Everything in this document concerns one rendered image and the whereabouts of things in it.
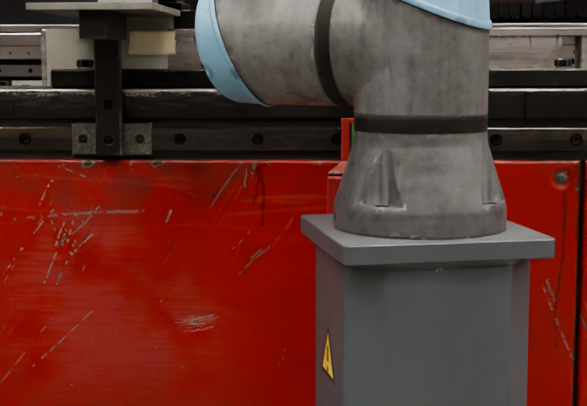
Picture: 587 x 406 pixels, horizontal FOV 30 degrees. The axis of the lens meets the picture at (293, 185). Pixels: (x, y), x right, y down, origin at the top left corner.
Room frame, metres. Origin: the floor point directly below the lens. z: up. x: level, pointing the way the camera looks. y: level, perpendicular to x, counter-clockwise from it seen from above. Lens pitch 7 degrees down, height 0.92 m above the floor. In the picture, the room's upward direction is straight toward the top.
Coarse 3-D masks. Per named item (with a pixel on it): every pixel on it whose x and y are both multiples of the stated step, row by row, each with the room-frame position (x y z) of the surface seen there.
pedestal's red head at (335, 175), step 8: (344, 120) 1.51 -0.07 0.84; (352, 120) 1.51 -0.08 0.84; (344, 128) 1.51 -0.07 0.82; (344, 136) 1.51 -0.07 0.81; (344, 144) 1.51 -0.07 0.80; (344, 152) 1.51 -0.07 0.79; (344, 160) 1.51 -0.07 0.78; (336, 168) 1.42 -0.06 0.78; (344, 168) 1.42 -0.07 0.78; (328, 176) 1.36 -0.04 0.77; (336, 176) 1.36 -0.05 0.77; (328, 184) 1.36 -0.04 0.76; (336, 184) 1.36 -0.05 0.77; (328, 192) 1.36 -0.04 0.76; (336, 192) 1.36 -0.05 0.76; (328, 200) 1.36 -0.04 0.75; (328, 208) 1.36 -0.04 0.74
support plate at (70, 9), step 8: (32, 8) 1.56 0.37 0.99; (40, 8) 1.56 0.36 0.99; (48, 8) 1.56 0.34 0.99; (56, 8) 1.56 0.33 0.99; (64, 8) 1.56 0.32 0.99; (72, 8) 1.56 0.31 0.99; (80, 8) 1.56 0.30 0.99; (88, 8) 1.56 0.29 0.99; (96, 8) 1.56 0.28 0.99; (104, 8) 1.56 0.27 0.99; (112, 8) 1.56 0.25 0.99; (120, 8) 1.56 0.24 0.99; (128, 8) 1.56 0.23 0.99; (136, 8) 1.55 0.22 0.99; (144, 8) 1.55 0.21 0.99; (152, 8) 1.55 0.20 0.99; (160, 8) 1.62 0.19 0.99; (168, 8) 1.69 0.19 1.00; (72, 16) 1.80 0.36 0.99; (128, 16) 1.80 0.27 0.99; (136, 16) 1.80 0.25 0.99; (144, 16) 1.80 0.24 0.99; (152, 16) 1.81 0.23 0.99; (160, 16) 1.81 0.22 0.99; (168, 16) 1.81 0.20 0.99; (176, 16) 1.81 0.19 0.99
